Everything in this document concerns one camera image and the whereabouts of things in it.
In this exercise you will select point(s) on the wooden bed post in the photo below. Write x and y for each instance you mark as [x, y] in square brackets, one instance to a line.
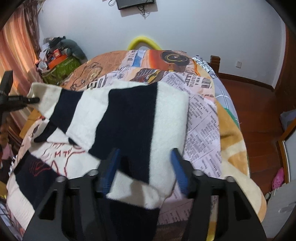
[215, 63]

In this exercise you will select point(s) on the striped orange curtain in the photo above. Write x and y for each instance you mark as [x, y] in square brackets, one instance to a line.
[17, 52]

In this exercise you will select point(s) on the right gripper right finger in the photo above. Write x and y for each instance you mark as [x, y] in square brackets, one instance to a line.
[235, 216]

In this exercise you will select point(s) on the black white striped sweater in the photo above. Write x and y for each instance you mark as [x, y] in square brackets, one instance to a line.
[78, 130]

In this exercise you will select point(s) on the white wardrobe with heart stickers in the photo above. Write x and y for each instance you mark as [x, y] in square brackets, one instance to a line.
[279, 221]

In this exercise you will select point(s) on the grey jacket on pile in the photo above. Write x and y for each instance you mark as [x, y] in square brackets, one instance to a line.
[71, 48]

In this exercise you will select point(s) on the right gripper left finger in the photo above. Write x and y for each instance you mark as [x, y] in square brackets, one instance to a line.
[77, 209]

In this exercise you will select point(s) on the green patterned storage hamper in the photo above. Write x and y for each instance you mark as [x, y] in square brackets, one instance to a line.
[61, 71]

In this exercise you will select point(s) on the small black wall monitor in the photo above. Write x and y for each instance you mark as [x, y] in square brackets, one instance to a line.
[124, 4]

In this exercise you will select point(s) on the yellow foam padded bed rail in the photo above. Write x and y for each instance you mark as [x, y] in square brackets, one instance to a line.
[143, 40]

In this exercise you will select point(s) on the pink slipper on floor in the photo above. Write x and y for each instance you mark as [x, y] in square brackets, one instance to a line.
[278, 179]

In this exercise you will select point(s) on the orange box on hamper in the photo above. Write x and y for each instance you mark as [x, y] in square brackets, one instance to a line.
[56, 61]

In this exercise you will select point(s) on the printed newspaper pattern bedspread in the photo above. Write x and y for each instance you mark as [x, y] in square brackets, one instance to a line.
[213, 140]

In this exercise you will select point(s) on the white wall socket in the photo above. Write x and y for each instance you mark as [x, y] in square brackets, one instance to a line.
[238, 64]

